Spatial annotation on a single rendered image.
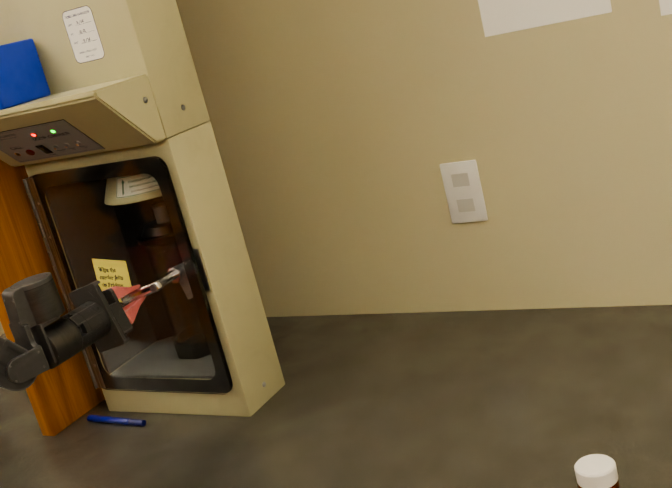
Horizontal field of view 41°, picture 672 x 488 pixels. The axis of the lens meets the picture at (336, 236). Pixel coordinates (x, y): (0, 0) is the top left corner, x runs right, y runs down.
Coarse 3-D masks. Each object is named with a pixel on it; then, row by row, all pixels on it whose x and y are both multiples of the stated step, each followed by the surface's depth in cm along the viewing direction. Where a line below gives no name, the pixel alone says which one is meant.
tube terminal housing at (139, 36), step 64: (0, 0) 141; (64, 0) 135; (128, 0) 130; (64, 64) 139; (128, 64) 134; (192, 64) 141; (192, 128) 140; (192, 192) 139; (256, 320) 151; (256, 384) 149
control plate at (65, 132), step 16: (32, 128) 135; (48, 128) 134; (64, 128) 133; (0, 144) 142; (16, 144) 141; (32, 144) 140; (48, 144) 139; (80, 144) 137; (96, 144) 136; (16, 160) 146; (32, 160) 145
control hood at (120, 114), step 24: (48, 96) 139; (72, 96) 126; (96, 96) 124; (120, 96) 127; (144, 96) 131; (0, 120) 134; (24, 120) 133; (48, 120) 132; (72, 120) 131; (96, 120) 129; (120, 120) 128; (144, 120) 131; (120, 144) 135; (144, 144) 134
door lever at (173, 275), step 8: (168, 272) 142; (176, 272) 141; (160, 280) 138; (168, 280) 140; (176, 280) 142; (144, 288) 139; (152, 288) 138; (160, 288) 138; (128, 296) 141; (136, 296) 141; (144, 296) 140
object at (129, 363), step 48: (48, 192) 150; (96, 192) 144; (144, 192) 139; (96, 240) 148; (144, 240) 142; (192, 288) 141; (144, 336) 150; (192, 336) 145; (144, 384) 155; (192, 384) 149
